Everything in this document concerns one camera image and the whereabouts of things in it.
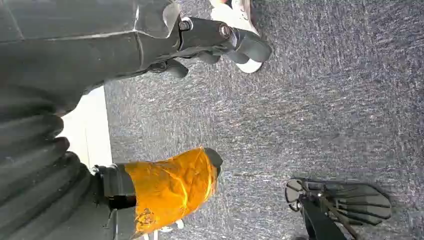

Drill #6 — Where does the pale desk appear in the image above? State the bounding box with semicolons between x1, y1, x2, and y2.
55;85;114;170

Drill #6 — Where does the white plastic frame piece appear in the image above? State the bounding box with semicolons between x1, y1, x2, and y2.
141;218;185;240

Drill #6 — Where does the person's white shoe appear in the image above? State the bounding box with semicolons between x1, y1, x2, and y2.
209;0;263;74

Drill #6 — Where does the ribbed grey left arm sleeve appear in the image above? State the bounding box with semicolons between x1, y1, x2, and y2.
0;94;102;240

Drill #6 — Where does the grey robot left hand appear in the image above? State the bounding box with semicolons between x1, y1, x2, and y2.
0;0;273;240

